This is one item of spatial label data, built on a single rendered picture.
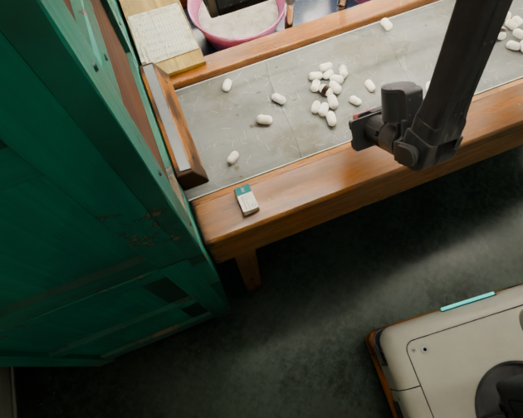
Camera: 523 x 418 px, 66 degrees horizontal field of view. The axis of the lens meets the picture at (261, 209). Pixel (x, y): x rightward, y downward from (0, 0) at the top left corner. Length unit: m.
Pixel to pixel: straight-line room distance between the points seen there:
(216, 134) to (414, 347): 0.86
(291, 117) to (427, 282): 0.95
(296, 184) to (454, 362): 0.77
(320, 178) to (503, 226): 1.13
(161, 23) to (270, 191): 0.55
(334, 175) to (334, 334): 0.82
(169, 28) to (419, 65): 0.64
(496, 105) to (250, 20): 0.66
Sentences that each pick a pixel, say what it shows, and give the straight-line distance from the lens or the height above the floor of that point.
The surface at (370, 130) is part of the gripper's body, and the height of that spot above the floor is 0.90.
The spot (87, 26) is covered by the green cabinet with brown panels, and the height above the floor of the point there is 1.27.
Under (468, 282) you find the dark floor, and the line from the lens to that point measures 1.77.
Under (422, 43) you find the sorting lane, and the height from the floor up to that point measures 0.74.
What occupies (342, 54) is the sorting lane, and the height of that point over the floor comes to 0.74.
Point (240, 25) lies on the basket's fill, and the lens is 1.22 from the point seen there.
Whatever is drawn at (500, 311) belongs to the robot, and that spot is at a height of 0.28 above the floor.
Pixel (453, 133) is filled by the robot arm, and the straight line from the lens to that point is 0.70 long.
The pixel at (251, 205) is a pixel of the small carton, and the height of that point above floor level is 0.78.
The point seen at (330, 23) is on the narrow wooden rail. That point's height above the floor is 0.76.
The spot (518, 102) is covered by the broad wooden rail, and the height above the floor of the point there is 0.77.
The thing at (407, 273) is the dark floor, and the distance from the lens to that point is 1.69.
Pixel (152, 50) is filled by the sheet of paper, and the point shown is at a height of 0.78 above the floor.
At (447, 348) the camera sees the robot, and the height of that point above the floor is 0.28.
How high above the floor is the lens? 1.58
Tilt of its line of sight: 69 degrees down
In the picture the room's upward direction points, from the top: 5 degrees counter-clockwise
